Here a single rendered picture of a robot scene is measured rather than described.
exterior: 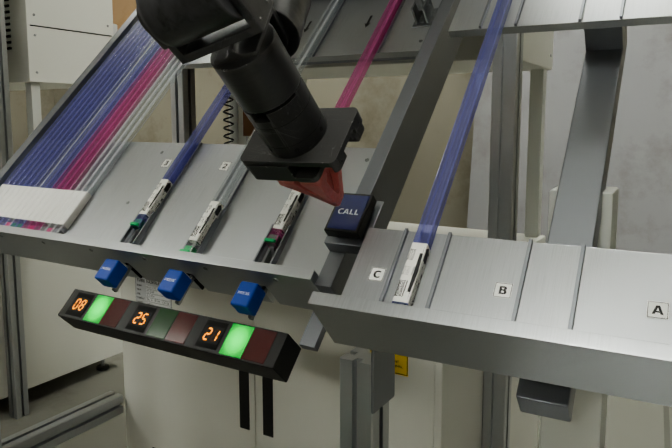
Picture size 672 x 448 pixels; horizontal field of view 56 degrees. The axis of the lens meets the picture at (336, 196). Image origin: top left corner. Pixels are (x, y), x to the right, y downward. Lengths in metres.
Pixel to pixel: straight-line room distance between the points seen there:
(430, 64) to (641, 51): 2.57
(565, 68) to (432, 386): 2.56
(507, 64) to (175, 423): 0.92
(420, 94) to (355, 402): 0.38
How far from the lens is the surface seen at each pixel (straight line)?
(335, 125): 0.56
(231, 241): 0.77
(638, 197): 3.27
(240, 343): 0.69
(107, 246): 0.86
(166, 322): 0.76
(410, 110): 0.79
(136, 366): 1.39
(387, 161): 0.74
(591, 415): 0.72
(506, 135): 1.09
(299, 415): 1.15
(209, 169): 0.88
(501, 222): 1.12
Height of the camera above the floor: 0.89
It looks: 7 degrees down
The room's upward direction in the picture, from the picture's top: straight up
